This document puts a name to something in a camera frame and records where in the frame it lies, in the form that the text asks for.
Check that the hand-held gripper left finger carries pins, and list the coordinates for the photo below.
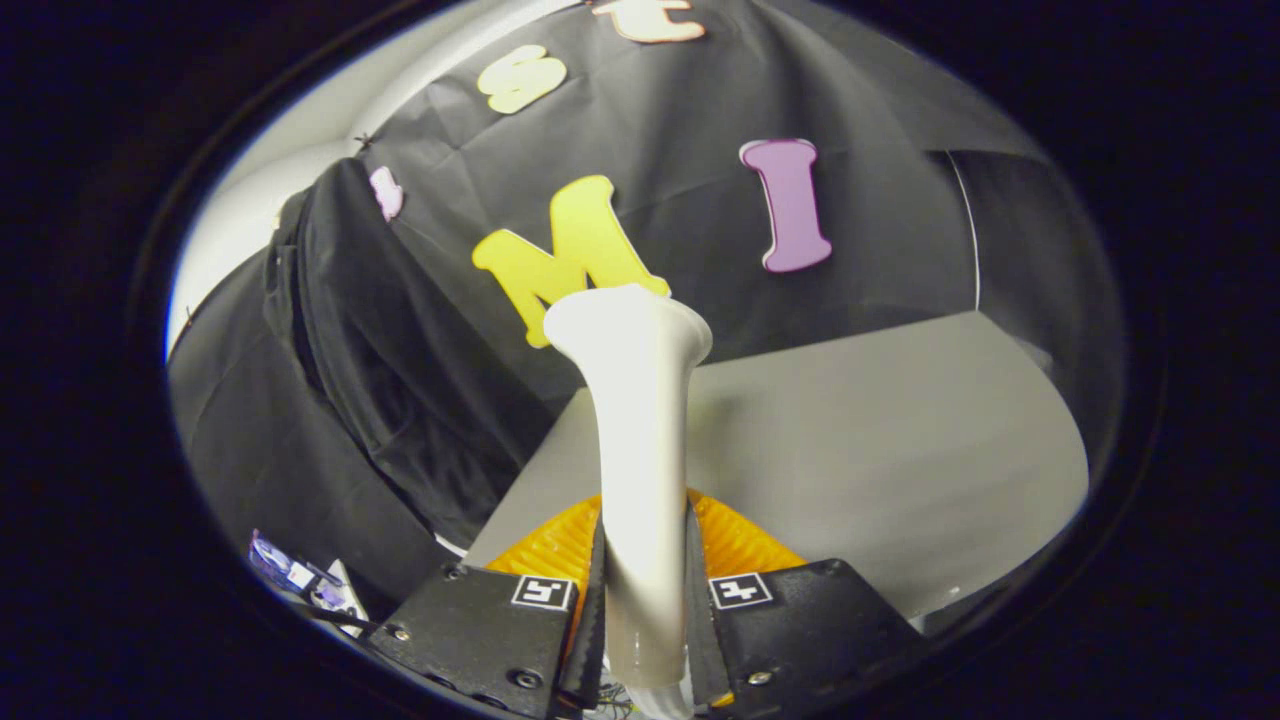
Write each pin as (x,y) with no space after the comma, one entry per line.
(480,630)

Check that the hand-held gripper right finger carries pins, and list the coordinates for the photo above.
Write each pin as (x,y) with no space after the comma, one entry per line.
(800,630)

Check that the black jacket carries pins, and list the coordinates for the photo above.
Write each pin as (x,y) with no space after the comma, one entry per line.
(400,350)

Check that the blue white printed board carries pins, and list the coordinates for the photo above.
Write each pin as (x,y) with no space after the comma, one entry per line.
(300,572)

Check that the grey cabinet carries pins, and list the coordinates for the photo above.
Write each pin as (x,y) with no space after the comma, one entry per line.
(850,430)

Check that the black backdrop cloth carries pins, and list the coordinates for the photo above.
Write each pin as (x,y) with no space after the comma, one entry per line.
(680,150)

